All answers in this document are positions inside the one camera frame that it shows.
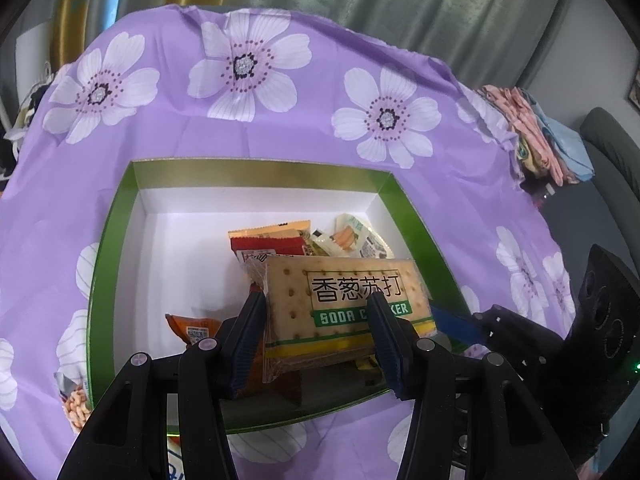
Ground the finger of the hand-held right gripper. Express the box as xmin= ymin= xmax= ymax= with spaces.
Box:
xmin=429 ymin=304 xmax=569 ymax=392

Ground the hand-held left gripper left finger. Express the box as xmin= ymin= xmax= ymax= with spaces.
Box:
xmin=56 ymin=290 xmax=268 ymax=480

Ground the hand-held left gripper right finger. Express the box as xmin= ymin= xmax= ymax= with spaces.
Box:
xmin=368 ymin=291 xmax=577 ymax=480

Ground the soda cracker packet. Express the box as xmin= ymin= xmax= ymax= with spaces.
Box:
xmin=245 ymin=255 xmax=438 ymax=386

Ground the green cardboard box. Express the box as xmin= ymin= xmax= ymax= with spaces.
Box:
xmin=86 ymin=157 xmax=482 ymax=435

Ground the red snack packet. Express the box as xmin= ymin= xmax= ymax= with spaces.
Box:
xmin=230 ymin=236 xmax=313 ymax=272

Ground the orange yellow snack packet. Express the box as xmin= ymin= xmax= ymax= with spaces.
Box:
xmin=228 ymin=220 xmax=313 ymax=242

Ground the white sausage snack packet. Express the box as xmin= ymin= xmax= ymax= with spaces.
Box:
xmin=311 ymin=213 xmax=393 ymax=260

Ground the white blue snack packet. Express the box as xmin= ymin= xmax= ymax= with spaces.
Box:
xmin=166 ymin=434 xmax=187 ymax=480

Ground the grey sofa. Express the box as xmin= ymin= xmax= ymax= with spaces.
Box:
xmin=540 ymin=106 xmax=640 ymax=281

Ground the peanut snack packet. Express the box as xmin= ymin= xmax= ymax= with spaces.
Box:
xmin=54 ymin=371 xmax=95 ymax=433

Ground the light blue folded cloth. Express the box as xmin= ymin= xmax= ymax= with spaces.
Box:
xmin=535 ymin=105 xmax=596 ymax=181

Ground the pile of folded clothes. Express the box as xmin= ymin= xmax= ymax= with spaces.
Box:
xmin=475 ymin=85 xmax=576 ymax=186

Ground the purple floral tablecloth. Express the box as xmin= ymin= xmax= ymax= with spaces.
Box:
xmin=0 ymin=4 xmax=581 ymax=480

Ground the dark patterned cloth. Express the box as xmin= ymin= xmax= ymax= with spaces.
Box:
xmin=0 ymin=62 xmax=53 ymax=181

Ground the grey green curtain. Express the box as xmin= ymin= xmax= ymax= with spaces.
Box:
xmin=112 ymin=0 xmax=571 ymax=86

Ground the yellow patterned curtain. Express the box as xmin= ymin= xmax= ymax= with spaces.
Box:
xmin=52 ymin=0 xmax=236 ymax=68

